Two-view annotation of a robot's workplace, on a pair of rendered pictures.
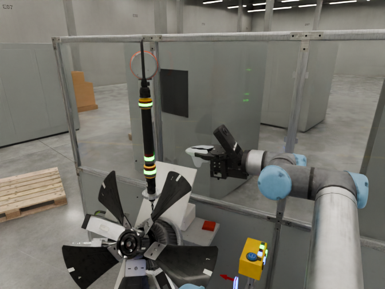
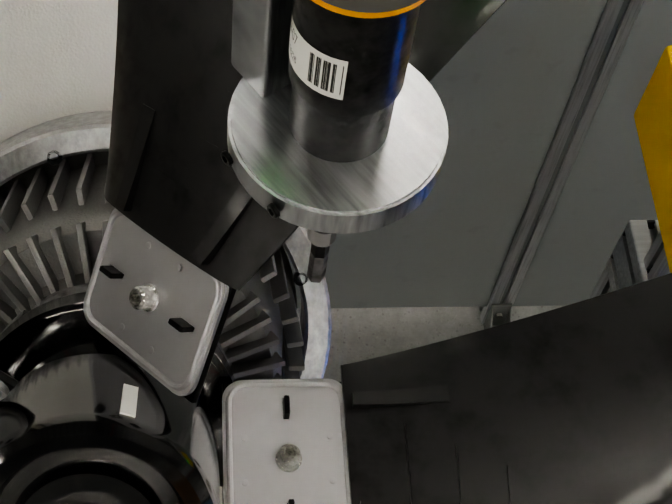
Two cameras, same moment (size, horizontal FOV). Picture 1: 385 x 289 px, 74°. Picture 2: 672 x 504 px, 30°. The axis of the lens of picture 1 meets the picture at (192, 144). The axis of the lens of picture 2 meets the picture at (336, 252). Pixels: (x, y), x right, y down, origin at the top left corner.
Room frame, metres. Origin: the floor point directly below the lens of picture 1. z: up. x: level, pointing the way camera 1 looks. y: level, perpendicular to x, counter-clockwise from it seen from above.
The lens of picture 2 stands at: (0.64, 0.30, 1.78)
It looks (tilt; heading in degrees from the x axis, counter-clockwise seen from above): 58 degrees down; 323
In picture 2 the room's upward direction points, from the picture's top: 10 degrees clockwise
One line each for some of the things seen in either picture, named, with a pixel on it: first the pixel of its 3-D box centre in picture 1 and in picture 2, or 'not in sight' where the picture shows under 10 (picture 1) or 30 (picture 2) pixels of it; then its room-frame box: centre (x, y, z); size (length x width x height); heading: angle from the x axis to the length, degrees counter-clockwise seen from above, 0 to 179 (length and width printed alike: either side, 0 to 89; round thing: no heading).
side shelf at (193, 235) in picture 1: (188, 228); not in sight; (1.38, 0.03, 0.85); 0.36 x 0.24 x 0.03; 65
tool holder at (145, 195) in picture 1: (150, 182); (328, 22); (0.85, 0.16, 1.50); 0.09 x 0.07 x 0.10; 10
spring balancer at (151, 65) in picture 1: (144, 65); not in sight; (1.55, 0.28, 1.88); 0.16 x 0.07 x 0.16; 100
